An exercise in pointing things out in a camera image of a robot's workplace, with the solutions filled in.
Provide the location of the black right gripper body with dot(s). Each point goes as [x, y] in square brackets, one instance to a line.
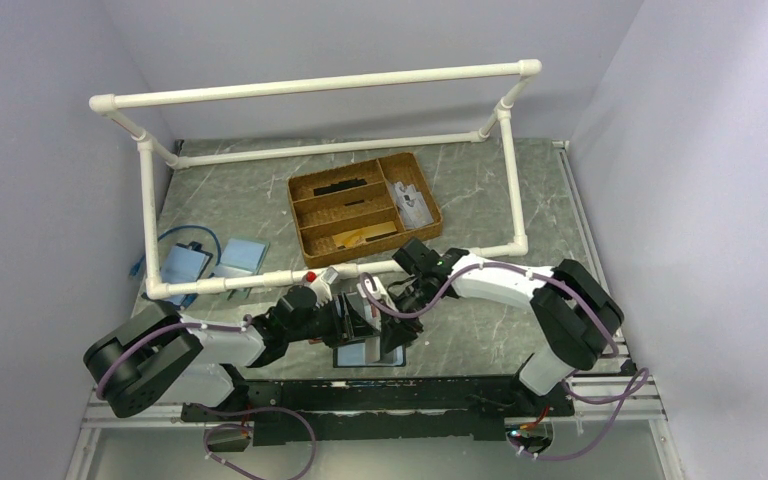
[413, 297]

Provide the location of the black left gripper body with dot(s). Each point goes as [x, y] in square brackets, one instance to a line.
[326, 323]

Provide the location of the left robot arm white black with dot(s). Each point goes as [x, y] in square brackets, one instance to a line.
[164, 355]

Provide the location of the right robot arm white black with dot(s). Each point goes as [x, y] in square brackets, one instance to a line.
[577, 317]

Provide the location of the grey cards in tray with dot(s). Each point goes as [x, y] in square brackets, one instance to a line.
[411, 205]

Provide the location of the gold card in tray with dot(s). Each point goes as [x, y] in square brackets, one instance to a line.
[364, 235]

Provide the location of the black card in tray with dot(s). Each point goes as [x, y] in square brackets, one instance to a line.
[339, 186]

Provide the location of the blue card left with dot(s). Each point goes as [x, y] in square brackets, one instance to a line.
[185, 263]

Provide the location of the brown woven divided tray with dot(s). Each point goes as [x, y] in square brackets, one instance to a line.
[317, 219]

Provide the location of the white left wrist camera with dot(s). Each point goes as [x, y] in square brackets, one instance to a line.
[321, 283]

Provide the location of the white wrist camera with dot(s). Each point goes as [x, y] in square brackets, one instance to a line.
[321, 283]
[375, 298]

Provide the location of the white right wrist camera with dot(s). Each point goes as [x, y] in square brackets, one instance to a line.
[375, 298]

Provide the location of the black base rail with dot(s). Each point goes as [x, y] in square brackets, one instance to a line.
[477, 407]

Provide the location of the white PVC pipe frame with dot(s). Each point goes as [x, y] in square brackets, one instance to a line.
[113, 106]

